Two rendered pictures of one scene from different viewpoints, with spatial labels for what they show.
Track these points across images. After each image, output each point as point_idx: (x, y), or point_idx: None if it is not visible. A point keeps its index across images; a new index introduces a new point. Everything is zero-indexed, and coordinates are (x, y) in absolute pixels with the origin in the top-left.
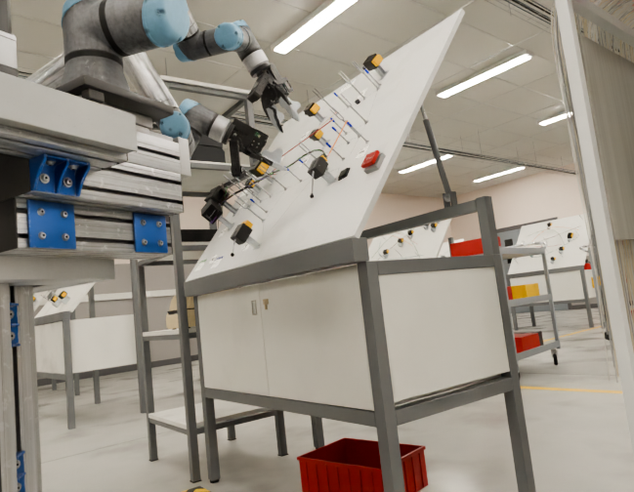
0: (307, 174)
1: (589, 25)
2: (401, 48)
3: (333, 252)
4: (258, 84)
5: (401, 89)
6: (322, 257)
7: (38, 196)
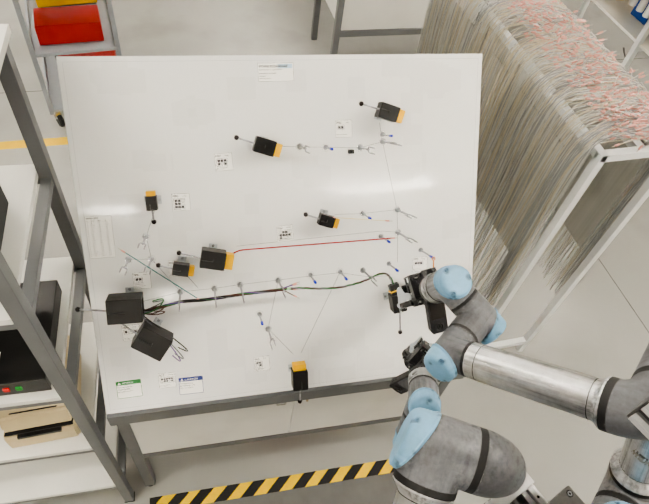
0: (316, 265)
1: (553, 109)
2: (388, 58)
3: None
4: (446, 316)
5: (437, 174)
6: None
7: None
